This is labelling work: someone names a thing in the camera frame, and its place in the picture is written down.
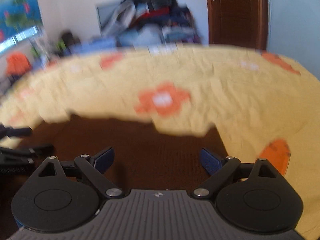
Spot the pile of dark clothes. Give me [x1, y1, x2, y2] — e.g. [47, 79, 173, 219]
[97, 0, 201, 47]

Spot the orange plastic bag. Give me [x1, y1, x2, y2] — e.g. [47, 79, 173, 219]
[5, 51, 31, 76]

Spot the yellow floral bed quilt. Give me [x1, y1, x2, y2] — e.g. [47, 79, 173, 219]
[1, 46, 319, 239]

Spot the black bag with green item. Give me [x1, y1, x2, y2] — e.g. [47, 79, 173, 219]
[56, 31, 81, 57]

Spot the blue quilted blanket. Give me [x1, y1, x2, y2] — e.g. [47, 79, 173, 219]
[65, 36, 117, 55]

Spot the brown wooden door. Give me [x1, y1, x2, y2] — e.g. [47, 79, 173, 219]
[207, 0, 268, 50]

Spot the lotus flower wall poster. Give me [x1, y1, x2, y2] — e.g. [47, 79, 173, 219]
[1, 0, 42, 53]

